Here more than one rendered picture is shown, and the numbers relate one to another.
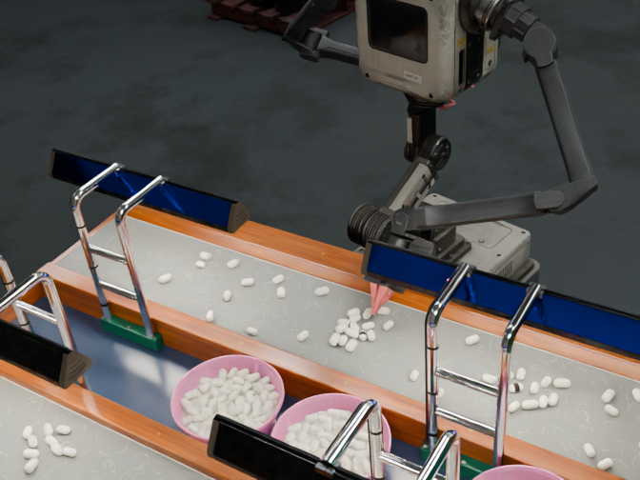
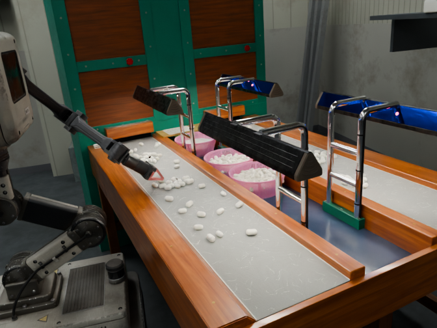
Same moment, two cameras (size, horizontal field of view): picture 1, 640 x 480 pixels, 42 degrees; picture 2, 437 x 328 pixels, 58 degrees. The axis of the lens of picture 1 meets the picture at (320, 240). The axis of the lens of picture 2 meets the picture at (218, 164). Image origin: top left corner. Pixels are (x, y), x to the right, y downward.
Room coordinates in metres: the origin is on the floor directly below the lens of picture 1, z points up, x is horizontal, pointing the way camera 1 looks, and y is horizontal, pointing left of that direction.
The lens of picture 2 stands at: (2.92, 0.96, 1.43)
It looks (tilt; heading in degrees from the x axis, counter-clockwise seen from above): 20 degrees down; 211
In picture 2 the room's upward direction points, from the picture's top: 5 degrees counter-clockwise
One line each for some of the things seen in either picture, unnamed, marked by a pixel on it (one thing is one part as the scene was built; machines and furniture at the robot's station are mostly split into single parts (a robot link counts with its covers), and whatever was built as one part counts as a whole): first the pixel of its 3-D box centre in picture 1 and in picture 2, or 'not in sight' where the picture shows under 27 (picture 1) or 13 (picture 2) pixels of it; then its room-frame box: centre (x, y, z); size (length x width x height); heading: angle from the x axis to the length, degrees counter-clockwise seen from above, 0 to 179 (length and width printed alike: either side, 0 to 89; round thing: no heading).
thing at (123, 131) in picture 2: not in sight; (129, 129); (1.09, -0.75, 0.83); 0.30 x 0.06 x 0.07; 145
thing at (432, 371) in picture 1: (481, 377); (172, 128); (1.23, -0.31, 0.90); 0.20 x 0.19 x 0.45; 55
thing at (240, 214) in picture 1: (142, 185); (247, 138); (1.84, 0.44, 1.08); 0.62 x 0.08 x 0.07; 55
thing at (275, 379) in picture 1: (230, 409); (257, 180); (1.37, 0.25, 0.72); 0.27 x 0.27 x 0.10
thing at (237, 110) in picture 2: not in sight; (224, 112); (0.53, -0.37, 0.83); 0.30 x 0.06 x 0.07; 145
